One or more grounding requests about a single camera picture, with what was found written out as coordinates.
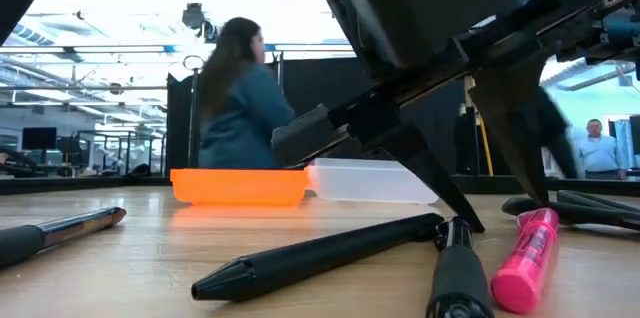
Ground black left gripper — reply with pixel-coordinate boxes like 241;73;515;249
271;0;640;234

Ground black scissors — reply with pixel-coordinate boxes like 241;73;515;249
500;188;640;233

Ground black pen with rubber grip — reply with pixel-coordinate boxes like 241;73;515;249
425;215;496;318

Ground pink highlighter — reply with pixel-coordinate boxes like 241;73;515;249
489;206;561;316

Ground black pen with brown barrel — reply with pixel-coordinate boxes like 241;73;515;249
0;205;128;270

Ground clear plastic supply box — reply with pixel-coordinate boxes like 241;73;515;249
303;157;441;206

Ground person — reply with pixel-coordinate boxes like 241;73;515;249
573;118;630;181
196;16;298;171

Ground black partition screen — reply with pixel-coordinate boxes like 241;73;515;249
166;56;474;178

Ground orange perforated plastic lid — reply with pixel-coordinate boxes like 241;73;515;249
169;167;312;208

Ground background lab workstation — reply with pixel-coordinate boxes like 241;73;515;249
0;127;167;180

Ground computer monitor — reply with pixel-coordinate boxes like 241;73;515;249
20;126;59;152

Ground yellow power cable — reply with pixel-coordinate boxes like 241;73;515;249
474;107;496;178

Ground metal stand with ring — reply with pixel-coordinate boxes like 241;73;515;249
181;54;207;170

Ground black overhead camera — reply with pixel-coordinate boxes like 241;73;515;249
180;1;220;43

